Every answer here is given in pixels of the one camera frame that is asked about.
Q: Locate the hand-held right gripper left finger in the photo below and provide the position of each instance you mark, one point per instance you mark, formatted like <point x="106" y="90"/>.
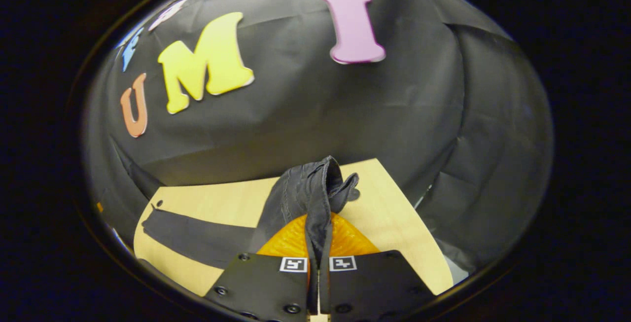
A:
<point x="256" y="285"/>

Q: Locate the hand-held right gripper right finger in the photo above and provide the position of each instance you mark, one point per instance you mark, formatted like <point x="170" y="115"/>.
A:
<point x="374" y="285"/>

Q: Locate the dark grey jeans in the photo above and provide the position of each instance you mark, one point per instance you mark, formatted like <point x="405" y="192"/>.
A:
<point x="296" y="194"/>

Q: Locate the black backdrop cloth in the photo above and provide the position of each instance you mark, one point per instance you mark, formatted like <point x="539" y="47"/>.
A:
<point x="305" y="115"/>

